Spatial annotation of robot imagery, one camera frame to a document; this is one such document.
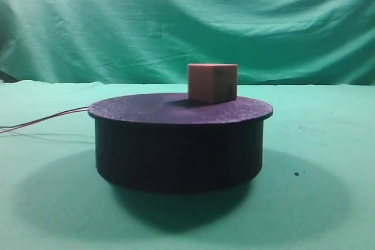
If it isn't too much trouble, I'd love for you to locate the green backdrop cloth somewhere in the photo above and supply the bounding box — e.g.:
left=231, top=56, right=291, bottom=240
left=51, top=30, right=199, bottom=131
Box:
left=1, top=0, right=374, bottom=85

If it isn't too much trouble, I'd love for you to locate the black wire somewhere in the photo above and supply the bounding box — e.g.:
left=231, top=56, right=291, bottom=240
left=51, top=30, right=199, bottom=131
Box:
left=0, top=109, right=90, bottom=134

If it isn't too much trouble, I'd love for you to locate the pink cube block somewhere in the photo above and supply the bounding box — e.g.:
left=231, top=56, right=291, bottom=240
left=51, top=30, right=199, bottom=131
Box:
left=187, top=63, right=238, bottom=104

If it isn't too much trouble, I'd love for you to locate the black round turntable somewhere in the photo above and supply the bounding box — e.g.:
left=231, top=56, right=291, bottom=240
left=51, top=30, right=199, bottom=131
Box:
left=88, top=93, right=273, bottom=194

